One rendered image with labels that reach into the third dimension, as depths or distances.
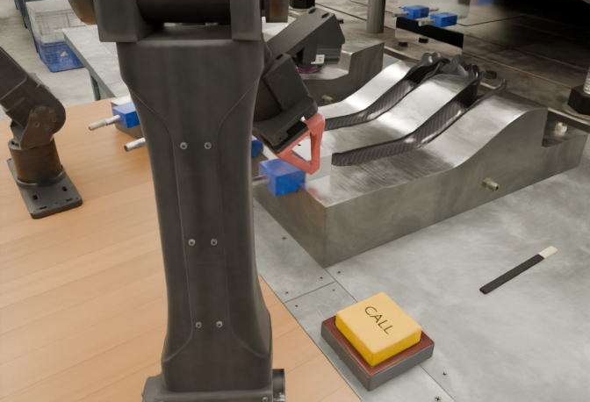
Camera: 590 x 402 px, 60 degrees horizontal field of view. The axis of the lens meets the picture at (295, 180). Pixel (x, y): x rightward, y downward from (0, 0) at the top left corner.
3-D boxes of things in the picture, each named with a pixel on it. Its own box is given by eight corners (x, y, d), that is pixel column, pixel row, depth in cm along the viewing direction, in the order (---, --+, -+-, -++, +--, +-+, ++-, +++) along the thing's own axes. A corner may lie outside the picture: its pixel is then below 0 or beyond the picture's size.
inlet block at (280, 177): (234, 220, 59) (233, 179, 56) (217, 199, 62) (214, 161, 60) (328, 192, 65) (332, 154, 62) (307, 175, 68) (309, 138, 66)
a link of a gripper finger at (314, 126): (313, 138, 66) (284, 82, 60) (347, 161, 61) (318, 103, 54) (273, 171, 65) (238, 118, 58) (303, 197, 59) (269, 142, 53)
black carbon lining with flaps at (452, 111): (338, 184, 65) (341, 115, 61) (277, 137, 77) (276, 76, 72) (520, 126, 81) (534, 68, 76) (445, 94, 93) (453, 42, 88)
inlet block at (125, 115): (100, 147, 83) (93, 117, 81) (84, 139, 86) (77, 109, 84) (167, 123, 92) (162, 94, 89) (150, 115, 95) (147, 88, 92)
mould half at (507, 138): (323, 269, 62) (327, 171, 55) (232, 176, 81) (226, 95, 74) (579, 166, 84) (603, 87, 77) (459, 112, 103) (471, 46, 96)
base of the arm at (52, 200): (39, 110, 84) (-8, 119, 81) (72, 156, 70) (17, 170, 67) (51, 153, 88) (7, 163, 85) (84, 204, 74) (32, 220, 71)
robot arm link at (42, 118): (39, 85, 78) (-2, 93, 75) (53, 104, 72) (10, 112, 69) (50, 124, 81) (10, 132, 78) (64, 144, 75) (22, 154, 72)
